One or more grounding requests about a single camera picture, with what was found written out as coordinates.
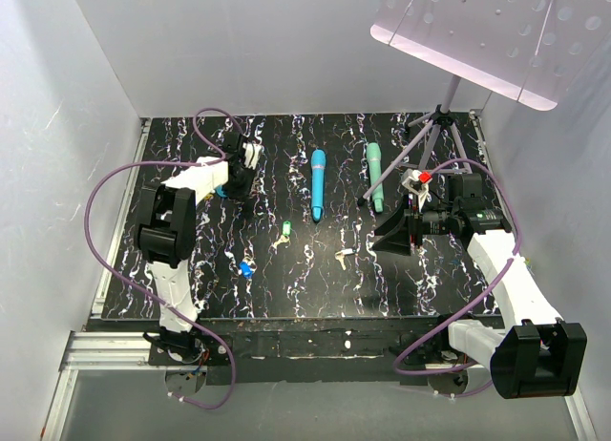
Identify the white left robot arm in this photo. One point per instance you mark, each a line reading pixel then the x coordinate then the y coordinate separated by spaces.
pixel 166 236

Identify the lilac music stand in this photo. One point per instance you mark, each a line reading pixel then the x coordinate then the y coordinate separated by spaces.
pixel 529 51

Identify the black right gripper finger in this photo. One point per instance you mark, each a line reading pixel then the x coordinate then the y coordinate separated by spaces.
pixel 403 212
pixel 396 241

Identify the key with blue tag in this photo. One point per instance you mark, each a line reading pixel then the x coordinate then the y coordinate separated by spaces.
pixel 247 268

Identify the key with black tag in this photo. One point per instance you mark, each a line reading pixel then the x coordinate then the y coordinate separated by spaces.
pixel 342 254

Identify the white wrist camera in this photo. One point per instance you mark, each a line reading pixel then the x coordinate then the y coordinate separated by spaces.
pixel 417 182
pixel 252 153

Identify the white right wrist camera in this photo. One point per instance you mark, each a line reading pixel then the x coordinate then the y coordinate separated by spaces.
pixel 417 182

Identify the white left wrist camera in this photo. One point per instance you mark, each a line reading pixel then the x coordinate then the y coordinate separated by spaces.
pixel 252 153

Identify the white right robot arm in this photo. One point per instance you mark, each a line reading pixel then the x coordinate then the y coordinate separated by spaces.
pixel 539 354

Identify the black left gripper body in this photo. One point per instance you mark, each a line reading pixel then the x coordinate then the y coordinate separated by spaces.
pixel 239 188

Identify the blue toy microphone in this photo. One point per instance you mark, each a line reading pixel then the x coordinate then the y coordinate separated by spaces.
pixel 318 166

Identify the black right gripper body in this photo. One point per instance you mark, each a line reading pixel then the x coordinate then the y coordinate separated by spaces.
pixel 436 221

